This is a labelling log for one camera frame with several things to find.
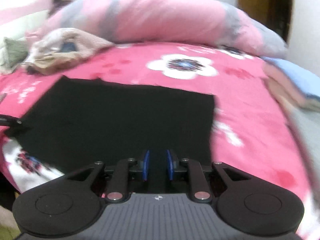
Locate crumpled beige clothes pile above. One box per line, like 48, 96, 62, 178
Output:
31, 27, 115, 58

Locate blue jeans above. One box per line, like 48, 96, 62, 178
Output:
60, 41, 78, 54

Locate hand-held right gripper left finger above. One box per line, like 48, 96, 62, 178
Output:
66, 149, 150, 202

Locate pink and white headboard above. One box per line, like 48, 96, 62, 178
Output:
0, 0, 54, 45

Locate pink and grey quilt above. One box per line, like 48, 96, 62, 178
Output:
37, 0, 288, 57

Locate brown wooden door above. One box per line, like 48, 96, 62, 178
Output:
237, 0, 294, 43

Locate pink floral blanket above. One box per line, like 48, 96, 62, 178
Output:
0, 41, 320, 240

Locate green patterned pillow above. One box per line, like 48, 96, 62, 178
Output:
2, 37, 29, 69

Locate folded grey garment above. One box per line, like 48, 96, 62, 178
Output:
285, 105, 320, 178

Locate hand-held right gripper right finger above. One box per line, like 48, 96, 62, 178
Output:
166, 149, 252, 202

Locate folded blue garment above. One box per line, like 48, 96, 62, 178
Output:
262, 56, 320, 98

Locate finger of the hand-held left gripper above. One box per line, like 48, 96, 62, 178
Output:
0, 115, 23, 127

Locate beige garment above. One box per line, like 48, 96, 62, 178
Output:
25, 51, 88, 75

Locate black shirt with white print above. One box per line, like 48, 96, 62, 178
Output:
11, 76, 215, 178

